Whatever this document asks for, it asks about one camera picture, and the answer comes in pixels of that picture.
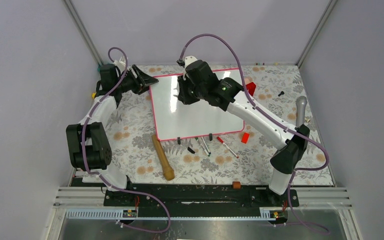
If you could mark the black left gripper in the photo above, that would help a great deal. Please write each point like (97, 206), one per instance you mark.
(143, 81)

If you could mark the blue whiteboard marker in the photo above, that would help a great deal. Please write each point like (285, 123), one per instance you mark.
(206, 145)

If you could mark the gold toy microphone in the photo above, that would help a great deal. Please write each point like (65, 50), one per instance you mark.
(167, 170)

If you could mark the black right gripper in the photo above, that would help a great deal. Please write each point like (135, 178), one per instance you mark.
(183, 81)

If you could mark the silver toy microphone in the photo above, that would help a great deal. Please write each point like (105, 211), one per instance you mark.
(301, 104)

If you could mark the large red block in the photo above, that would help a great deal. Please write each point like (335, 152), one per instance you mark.
(251, 87)

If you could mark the small red block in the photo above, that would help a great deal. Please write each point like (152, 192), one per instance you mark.
(245, 138)

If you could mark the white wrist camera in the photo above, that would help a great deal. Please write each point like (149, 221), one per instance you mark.
(121, 64)
(189, 60)

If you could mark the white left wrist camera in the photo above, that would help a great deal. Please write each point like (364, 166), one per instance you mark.
(121, 64)

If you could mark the small brown cube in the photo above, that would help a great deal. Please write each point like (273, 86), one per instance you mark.
(236, 185)

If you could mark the pink framed whiteboard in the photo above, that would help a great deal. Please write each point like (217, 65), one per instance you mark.
(174, 120)

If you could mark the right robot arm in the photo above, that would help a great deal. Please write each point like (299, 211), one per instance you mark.
(289, 140)

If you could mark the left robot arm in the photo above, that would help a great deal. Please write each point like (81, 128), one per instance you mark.
(88, 145)

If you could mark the red whiteboard marker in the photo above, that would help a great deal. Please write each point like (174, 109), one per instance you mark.
(227, 147)

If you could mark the black marker cap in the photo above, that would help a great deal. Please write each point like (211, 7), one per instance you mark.
(191, 150)

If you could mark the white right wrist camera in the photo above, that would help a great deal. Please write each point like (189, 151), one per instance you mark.
(189, 60)

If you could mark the green whiteboard marker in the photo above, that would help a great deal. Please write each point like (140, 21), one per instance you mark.
(201, 143)

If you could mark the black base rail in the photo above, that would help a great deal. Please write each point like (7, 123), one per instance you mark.
(192, 200)

